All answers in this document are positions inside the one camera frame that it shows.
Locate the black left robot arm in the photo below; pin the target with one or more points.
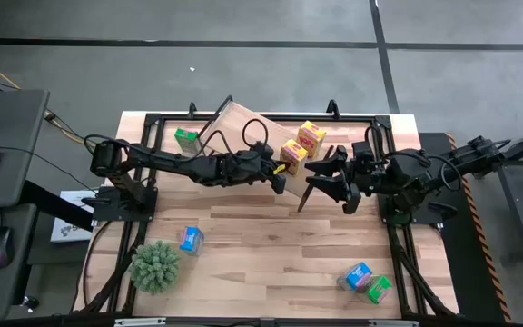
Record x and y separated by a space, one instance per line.
166 161

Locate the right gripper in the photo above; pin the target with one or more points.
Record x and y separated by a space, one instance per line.
363 177

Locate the grey desk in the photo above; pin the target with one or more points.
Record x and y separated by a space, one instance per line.
12 136

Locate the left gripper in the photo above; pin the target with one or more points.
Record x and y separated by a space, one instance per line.
248 170

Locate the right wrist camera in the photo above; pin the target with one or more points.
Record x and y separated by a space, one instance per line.
362 150

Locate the black rig crossbar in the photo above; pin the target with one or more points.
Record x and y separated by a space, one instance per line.
261 323

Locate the black hazard-striped floor mat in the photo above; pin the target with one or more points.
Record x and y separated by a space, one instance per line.
466 272

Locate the black table frame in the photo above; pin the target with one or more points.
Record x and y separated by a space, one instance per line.
357 117

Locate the wooden shelf with black frame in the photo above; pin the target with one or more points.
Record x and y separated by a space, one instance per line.
236 115

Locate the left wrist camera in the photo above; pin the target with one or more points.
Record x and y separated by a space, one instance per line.
263 151

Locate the yellow Corn Pops box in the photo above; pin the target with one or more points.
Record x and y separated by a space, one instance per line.
293 156
311 136

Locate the green artificial plant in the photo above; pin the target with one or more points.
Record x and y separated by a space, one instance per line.
154 268

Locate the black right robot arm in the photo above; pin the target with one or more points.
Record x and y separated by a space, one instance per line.
407 179

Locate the blue Rice Krispies box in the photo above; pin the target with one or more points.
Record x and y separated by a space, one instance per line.
192 240
354 276

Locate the black metal stand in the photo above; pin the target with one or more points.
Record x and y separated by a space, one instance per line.
513 204

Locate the green Apple Jacks box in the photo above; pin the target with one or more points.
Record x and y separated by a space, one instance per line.
186 141
378 289

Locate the desk caster wheel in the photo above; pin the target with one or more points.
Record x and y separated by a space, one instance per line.
29 303

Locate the black computer mouse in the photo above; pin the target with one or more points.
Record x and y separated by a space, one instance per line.
0 245

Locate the white cardboard box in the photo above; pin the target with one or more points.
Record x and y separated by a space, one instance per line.
68 229

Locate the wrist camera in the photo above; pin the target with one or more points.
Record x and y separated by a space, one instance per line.
362 150
263 151

